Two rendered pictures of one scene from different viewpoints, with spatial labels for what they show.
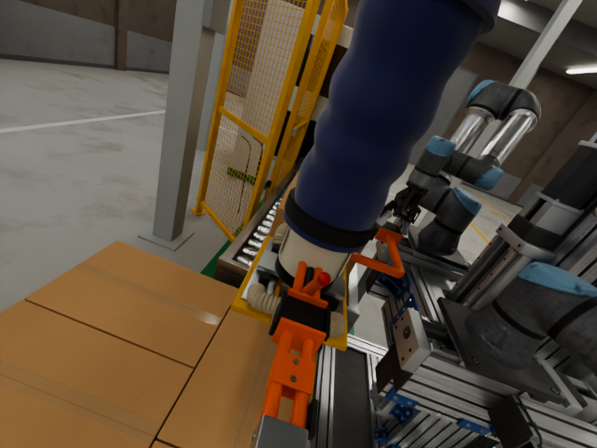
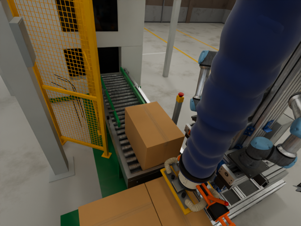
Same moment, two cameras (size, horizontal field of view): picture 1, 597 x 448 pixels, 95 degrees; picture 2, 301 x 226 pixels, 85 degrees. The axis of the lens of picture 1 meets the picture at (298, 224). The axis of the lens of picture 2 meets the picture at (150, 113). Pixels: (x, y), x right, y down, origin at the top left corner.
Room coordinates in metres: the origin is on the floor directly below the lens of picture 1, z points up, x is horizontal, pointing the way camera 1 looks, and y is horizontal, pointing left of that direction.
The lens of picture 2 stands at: (0.22, 0.53, 2.07)
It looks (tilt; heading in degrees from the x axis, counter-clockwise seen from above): 39 degrees down; 332
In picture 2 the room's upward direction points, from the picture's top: 7 degrees clockwise
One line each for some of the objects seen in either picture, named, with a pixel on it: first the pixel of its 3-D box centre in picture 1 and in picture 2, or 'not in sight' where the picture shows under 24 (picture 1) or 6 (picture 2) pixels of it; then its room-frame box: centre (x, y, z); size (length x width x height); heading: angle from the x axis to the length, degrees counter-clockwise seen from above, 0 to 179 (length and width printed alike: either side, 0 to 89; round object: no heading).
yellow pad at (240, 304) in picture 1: (269, 267); (177, 186); (0.62, 0.03, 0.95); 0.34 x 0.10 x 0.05; 2
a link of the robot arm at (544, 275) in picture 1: (545, 296); (260, 147); (0.56, -0.57, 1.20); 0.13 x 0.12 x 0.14; 32
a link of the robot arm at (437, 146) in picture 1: (434, 156); not in sight; (0.92, -0.32, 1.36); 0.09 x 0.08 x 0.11; 150
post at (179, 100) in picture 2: (371, 271); (173, 126); (1.57, -0.57, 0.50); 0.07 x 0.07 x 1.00; 0
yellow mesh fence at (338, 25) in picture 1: (300, 121); (87, 59); (2.77, 0.34, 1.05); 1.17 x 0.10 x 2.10; 0
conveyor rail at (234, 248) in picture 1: (277, 195); (105, 111); (2.17, 0.25, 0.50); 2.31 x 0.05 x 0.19; 0
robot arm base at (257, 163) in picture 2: (507, 328); (251, 156); (0.57, -0.57, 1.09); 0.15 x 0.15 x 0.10
